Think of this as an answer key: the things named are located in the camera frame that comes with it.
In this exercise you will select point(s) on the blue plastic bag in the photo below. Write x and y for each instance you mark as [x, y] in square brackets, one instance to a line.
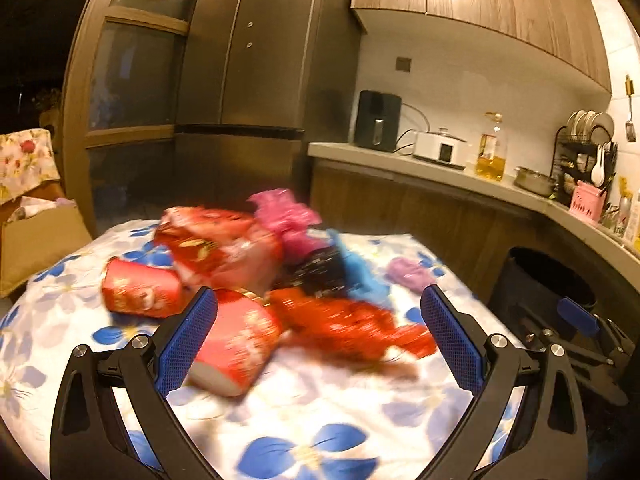
[360, 272]

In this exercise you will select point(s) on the cooking oil bottle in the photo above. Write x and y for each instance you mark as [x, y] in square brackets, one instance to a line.
[490, 155]

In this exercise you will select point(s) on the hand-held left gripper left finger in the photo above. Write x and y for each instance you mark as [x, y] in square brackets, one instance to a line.
[185, 345]

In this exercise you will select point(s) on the wooden glass sliding door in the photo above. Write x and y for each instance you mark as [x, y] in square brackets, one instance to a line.
[135, 75]

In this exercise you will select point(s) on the wooden base cabinet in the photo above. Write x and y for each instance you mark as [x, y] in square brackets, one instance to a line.
[400, 210]

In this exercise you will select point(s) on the pink utensil basket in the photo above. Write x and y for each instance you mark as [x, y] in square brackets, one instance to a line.
[587, 202]

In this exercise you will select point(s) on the white slow cooker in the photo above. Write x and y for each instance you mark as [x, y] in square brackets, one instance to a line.
[440, 150]

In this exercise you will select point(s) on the red crumpled wrapper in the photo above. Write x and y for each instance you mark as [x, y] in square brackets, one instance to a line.
[345, 325]

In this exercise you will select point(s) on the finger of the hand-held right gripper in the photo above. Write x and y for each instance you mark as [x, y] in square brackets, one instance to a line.
[577, 315]
[585, 352]

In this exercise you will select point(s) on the black trash bin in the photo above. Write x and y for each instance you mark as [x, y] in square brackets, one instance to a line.
[525, 285]

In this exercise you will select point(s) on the wall socket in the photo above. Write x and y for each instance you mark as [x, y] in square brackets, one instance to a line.
[403, 63]

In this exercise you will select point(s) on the black dish rack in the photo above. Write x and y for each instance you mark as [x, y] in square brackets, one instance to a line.
[575, 160]

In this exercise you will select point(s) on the hanging metal spatula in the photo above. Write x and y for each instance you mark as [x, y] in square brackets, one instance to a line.
[630, 130]

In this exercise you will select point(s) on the blue floral tablecloth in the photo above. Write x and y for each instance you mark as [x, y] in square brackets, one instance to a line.
[325, 405]

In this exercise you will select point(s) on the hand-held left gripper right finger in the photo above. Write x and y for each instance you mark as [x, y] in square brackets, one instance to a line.
[452, 340]

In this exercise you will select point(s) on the wooden upper cabinet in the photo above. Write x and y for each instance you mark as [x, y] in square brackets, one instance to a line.
[500, 0]

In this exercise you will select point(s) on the pink plastic bag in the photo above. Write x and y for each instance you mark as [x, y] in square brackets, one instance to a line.
[285, 215]

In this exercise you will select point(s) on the black air fryer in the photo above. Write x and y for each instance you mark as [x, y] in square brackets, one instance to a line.
[377, 120]

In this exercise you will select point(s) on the grey refrigerator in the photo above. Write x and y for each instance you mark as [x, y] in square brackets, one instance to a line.
[270, 60]

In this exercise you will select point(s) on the cardboard box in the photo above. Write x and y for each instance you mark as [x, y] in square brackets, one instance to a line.
[40, 245]

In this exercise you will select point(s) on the red printed paper cup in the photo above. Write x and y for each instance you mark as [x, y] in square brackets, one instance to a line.
[145, 290]
[240, 345]

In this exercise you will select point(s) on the purple crumpled wrapper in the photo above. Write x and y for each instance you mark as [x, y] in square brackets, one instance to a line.
[410, 272]

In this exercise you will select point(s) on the condiment bottle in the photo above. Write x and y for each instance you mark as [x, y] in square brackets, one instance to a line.
[625, 217]

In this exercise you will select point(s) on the red printed packaging bag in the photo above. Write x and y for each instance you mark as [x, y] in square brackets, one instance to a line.
[215, 250]

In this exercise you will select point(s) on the white ladle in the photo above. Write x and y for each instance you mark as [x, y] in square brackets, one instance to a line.
[598, 172]

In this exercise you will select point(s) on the black printed packet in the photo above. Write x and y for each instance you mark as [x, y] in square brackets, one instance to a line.
[320, 270]

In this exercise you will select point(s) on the metal pot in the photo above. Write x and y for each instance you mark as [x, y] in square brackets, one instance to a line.
[535, 182]

